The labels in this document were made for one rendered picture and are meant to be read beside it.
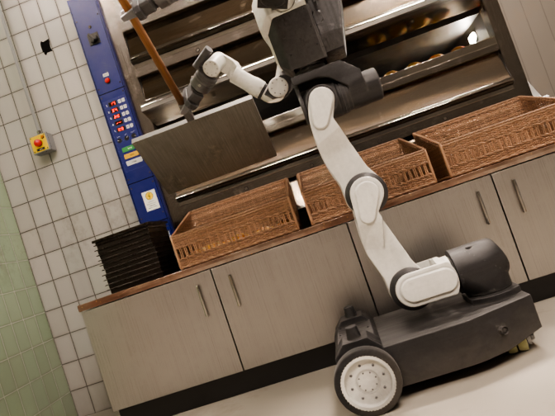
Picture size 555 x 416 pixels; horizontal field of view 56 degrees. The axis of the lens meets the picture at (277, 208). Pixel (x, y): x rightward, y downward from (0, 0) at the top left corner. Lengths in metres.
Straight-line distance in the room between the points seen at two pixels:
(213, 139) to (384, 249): 0.95
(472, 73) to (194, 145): 1.44
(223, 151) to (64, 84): 1.12
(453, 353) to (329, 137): 0.78
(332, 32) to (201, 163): 0.93
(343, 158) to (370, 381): 0.72
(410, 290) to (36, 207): 2.12
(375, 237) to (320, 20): 0.74
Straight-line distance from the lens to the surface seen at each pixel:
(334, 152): 1.81
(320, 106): 1.80
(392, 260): 1.81
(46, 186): 3.14
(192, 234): 2.31
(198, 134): 2.32
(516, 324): 1.79
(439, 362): 1.71
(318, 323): 2.23
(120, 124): 2.96
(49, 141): 3.09
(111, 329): 2.43
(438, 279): 1.79
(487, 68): 2.93
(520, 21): 7.48
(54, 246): 3.12
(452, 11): 2.96
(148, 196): 2.86
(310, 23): 1.84
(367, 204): 1.75
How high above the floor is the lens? 0.60
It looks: 3 degrees up
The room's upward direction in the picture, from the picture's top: 19 degrees counter-clockwise
